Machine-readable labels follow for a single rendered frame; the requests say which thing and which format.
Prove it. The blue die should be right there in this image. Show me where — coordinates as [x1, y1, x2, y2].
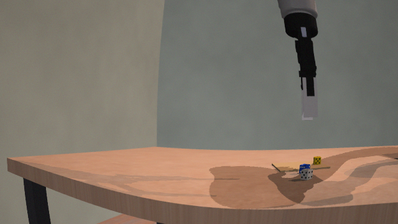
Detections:
[299, 164, 310, 174]

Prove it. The tan square mat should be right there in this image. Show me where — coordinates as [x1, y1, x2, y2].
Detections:
[272, 161, 330, 172]

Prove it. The yellow die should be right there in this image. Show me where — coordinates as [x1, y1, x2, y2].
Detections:
[313, 156, 321, 165]

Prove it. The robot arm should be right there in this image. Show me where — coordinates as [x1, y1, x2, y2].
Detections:
[277, 0, 318, 19]

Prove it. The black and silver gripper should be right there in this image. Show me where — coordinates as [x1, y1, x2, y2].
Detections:
[284, 12, 318, 120]

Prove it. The grey die with black pips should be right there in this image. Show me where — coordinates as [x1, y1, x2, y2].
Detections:
[300, 169, 313, 180]

